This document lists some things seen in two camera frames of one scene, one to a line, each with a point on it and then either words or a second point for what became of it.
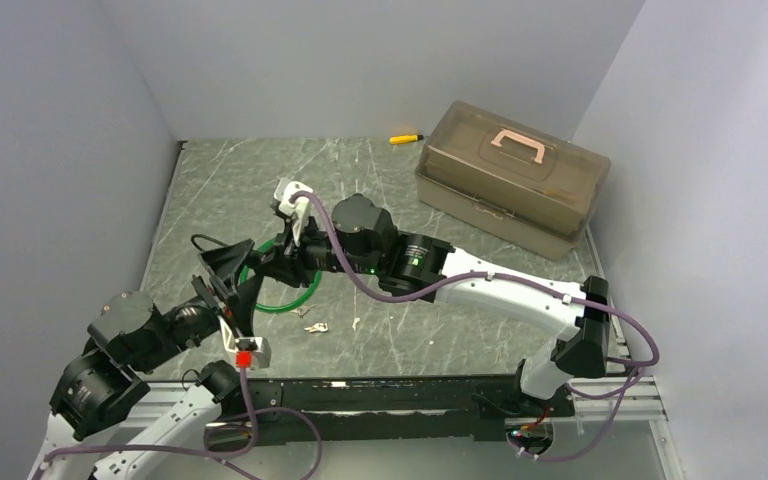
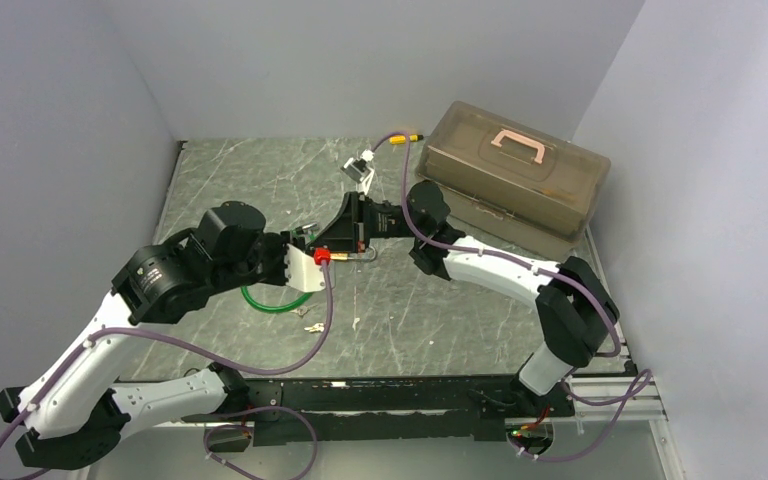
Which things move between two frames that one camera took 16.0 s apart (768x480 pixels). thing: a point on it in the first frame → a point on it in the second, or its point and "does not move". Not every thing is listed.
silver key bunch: x=318 y=327 does not move
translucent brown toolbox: x=509 y=178 does not move
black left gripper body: x=196 y=316 → x=271 y=255
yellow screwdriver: x=404 y=139 does not move
